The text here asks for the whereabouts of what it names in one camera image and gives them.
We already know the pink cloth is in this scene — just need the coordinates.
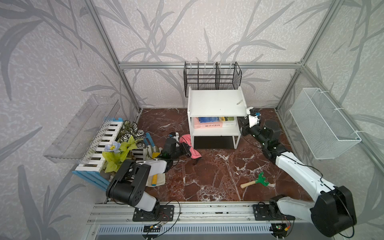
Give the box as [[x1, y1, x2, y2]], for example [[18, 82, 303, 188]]
[[179, 135, 202, 166]]

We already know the white two-tier bookshelf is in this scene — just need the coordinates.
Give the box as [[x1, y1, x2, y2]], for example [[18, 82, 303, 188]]
[[187, 87, 247, 150]]

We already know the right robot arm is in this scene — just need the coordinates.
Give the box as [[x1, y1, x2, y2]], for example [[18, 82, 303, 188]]
[[238, 115, 357, 238]]

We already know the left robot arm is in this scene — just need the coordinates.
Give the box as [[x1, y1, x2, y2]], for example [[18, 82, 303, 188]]
[[106, 135, 192, 213]]

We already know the blue book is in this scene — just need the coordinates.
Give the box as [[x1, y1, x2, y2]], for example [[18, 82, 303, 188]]
[[199, 117, 221, 124]]

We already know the striped leaf plant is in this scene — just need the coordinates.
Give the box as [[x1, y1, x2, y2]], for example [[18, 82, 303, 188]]
[[117, 121, 147, 149]]

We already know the green toy rake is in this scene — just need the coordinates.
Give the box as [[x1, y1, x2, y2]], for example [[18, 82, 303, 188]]
[[240, 172, 270, 189]]

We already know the green artificial plant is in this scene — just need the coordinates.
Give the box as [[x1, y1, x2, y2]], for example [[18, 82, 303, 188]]
[[102, 137, 138, 173]]

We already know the blue white picket crate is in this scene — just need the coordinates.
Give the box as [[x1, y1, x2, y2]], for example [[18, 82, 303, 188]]
[[72, 118, 161, 192]]

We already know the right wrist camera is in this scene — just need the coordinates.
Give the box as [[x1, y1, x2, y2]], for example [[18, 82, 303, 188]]
[[247, 107, 261, 128]]

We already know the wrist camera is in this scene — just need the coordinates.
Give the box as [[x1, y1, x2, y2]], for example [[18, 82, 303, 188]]
[[247, 107, 261, 128], [169, 132, 180, 142]]

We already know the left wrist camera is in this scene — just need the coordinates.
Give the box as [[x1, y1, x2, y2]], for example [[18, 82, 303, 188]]
[[169, 132, 180, 142]]

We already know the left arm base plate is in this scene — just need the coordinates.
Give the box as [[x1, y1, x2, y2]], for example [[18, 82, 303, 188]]
[[132, 205, 175, 222]]

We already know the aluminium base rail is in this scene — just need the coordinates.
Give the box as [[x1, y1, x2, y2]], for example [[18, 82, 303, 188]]
[[87, 200, 306, 225]]

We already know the white wire basket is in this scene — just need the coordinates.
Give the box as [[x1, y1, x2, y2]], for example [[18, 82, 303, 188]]
[[290, 88, 362, 160]]

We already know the black wire basket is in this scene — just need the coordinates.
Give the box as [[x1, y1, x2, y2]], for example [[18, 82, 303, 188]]
[[183, 62, 243, 97]]

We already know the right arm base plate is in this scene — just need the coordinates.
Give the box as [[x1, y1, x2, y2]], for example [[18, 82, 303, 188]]
[[252, 202, 296, 221]]

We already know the clear plastic wall shelf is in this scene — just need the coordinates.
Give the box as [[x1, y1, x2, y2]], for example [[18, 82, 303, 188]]
[[43, 95, 121, 164]]

